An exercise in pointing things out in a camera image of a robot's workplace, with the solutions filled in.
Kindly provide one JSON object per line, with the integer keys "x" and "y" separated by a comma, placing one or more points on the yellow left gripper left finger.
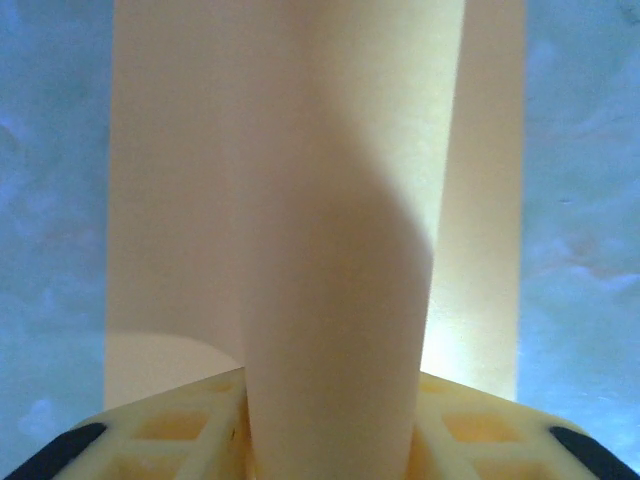
{"x": 150, "y": 440}

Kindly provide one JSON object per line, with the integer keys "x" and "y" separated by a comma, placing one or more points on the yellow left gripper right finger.
{"x": 500, "y": 440}

